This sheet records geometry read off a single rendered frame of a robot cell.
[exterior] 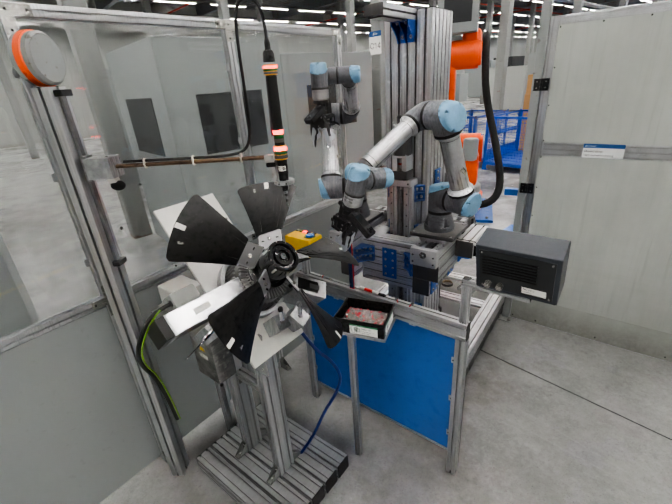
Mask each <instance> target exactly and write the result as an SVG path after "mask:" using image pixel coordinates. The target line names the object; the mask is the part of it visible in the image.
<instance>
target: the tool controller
mask: <svg viewBox="0 0 672 504"><path fill-rule="evenodd" d="M570 247H571V241H570V240H564V239H557V238H551V237H545V236H539V235H533V234H526V233H520V232H514V231H508V230H502V229H495V228H489V227H487V228H486V229H485V231H484V232H483V234H482V236H481V237H480V239H479V240H478V242H477V244H476V285H477V286H480V287H484V288H488V289H492V290H496V291H500V292H504V293H508V294H512V295H515V296H519V297H523V298H527V299H531V300H535V301H539V302H543V303H547V304H551V305H557V303H558V301H559V298H560V295H561V292H562V289H563V287H564V283H565V277H566V271H567V265H568V259H569V253H570Z"/></svg>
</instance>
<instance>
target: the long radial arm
mask: <svg viewBox="0 0 672 504"><path fill-rule="evenodd" d="M244 290H246V289H245V288H244V286H242V283H241V282H240V280H239V278H238V277H237V278H235V279H233V280H231V281H229V282H227V283H225V284H223V285H221V286H219V287H217V288H215V289H213V290H212V291H210V292H208V293H206V294H204V295H202V296H200V297H198V298H196V299H194V300H192V301H190V302H188V303H186V304H184V305H183V306H181V307H179V308H177V309H175V310H173V311H171V312H169V313H167V314H165V315H163V316H164V318H165V319H166V321H167V322H168V324H169V326H170V327H171V329H172V330H173V332H174V333H175V335H176V337H175V338H174V339H173V340H172V341H171V342H170V343H172V342H174V341H176V340H177V339H179V338H181V337H183V336H184V335H186V334H188V333H189V332H191V331H193V330H195V329H196V328H198V327H200V326H201V325H203V324H205V323H207V322H208V314H210V313H212V312H213V311H215V310H216V309H218V308H220V307H221V306H223V305H224V304H226V303H227V302H229V301H230V300H232V299H233V298H234V297H236V296H237V295H239V294H240V293H241V292H243V291H244ZM170 343H169V344H170ZM169 344H168V345H169Z"/></svg>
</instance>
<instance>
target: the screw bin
mask: <svg viewBox="0 0 672 504"><path fill-rule="evenodd" d="M394 306H395V304H391V303H384V302H377V301H370V300H363V299H357V298H350V297H346V299H345V301H344V302H343V304H342V305H341V307H340V308H339V309H338V311H337V312H336V314H335V315H334V318H335V319H337V320H338V321H339V322H341V324H342V327H343V332H347V333H352V334H357V335H362V336H368V337H373V338H378V339H383V340H384V339H385V337H386V334H387V332H388V330H389V327H390V325H391V323H392V321H393V318H394ZM349 307H354V308H360V309H361V308H362V309H369V310H373V311H375V310H376V311H382V312H386V313H389V314H388V316H387V318H386V321H385V323H384V325H379V324H374V323H368V322H362V321H356V320H350V319H344V318H343V317H344V315H345V313H346V312H347V310H348V309H349Z"/></svg>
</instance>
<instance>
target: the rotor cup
mask: <svg viewBox="0 0 672 504"><path fill-rule="evenodd" d="M266 250H267V252H266V253H265V254H264V255H263V253H264V252H265V251H266ZM282 253H284V254H285V255H286V258H285V259H283V258H281V254H282ZM298 263H299V257H298V253H297V251H296V250H295V248H294V247H293V246H292V245H291V244H289V243H288V242H285V241H275V242H273V243H271V244H270V245H269V246H268V247H267V248H266V249H265V250H264V251H263V252H262V253H261V256H260V258H259V260H258V262H257V264H256V266H255V268H254V269H251V268H249V270H250V274H251V276H252V278H253V279H254V281H255V282H256V281H257V280H258V278H259V276H260V275H261V273H262V271H263V269H264V268H265V269H266V270H267V273H268V276H269V280H270V283H271V286H270V289H274V288H277V287H279V286H281V285H282V284H283V283H284V282H285V281H286V279H285V278H286V277H287V275H289V274H290V273H291V272H292V271H294V270H295V269H296V267H297V265H298ZM274 269H276V271H275V272H274V273H273V274H272V273H271V272H272V271H273V270H274Z"/></svg>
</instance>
